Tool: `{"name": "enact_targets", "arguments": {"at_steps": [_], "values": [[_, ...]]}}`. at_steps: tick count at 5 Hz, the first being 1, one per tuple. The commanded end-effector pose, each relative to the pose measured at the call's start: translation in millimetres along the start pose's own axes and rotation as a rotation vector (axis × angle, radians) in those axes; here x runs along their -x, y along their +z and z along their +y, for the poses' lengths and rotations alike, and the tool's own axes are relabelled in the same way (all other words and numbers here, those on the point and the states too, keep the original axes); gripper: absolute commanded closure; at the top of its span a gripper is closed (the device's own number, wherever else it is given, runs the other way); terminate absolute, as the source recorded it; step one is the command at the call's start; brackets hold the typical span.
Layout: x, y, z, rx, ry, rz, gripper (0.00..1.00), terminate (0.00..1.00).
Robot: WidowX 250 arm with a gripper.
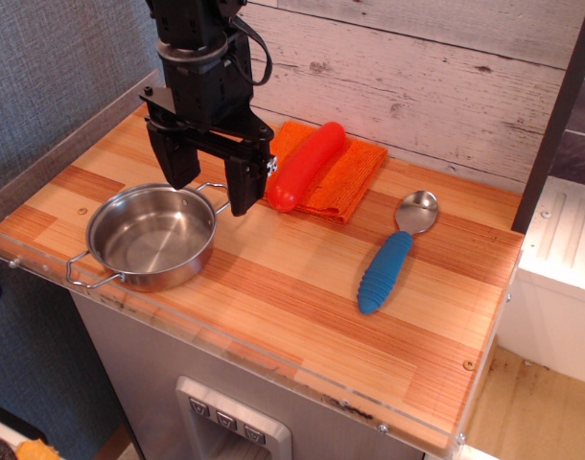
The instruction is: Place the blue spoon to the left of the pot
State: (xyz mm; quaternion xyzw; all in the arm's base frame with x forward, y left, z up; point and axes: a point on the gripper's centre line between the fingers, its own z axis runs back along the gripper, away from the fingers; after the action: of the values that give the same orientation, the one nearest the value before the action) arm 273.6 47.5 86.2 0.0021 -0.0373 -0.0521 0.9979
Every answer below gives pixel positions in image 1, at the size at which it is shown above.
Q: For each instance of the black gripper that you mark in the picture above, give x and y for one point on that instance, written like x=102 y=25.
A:
x=205 y=105

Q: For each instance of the blue handled metal spoon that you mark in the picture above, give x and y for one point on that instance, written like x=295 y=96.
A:
x=416 y=214

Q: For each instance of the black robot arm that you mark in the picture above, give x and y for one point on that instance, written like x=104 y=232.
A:
x=195 y=24

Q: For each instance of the stainless steel pot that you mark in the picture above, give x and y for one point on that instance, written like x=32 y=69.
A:
x=151 y=237

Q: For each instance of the red plastic sausage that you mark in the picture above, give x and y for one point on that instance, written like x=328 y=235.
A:
x=303 y=165

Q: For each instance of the orange folded cloth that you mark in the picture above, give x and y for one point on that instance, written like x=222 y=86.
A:
x=341 y=183

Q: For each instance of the clear acrylic edge guard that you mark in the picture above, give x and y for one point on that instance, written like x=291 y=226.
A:
x=286 y=309

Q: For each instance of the grey toy fridge cabinet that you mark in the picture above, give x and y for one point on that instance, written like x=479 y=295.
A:
x=183 y=402

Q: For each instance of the yellow object at corner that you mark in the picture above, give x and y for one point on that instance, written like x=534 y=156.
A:
x=36 y=450

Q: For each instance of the white toy sink unit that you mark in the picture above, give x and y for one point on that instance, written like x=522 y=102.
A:
x=543 y=318

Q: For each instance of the dark right shelf post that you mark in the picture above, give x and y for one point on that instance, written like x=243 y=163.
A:
x=564 y=104

